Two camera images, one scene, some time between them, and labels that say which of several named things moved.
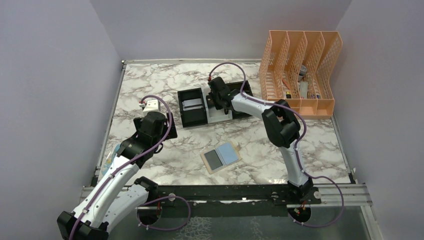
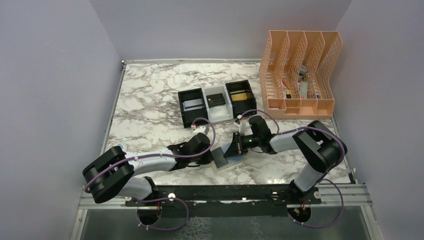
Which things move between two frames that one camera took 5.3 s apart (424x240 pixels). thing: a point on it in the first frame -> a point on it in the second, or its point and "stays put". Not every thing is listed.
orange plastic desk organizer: (296, 68) stays put
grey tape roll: (303, 71) stays put
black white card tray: (194, 110) stays put
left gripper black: (172, 133) -> (206, 160)
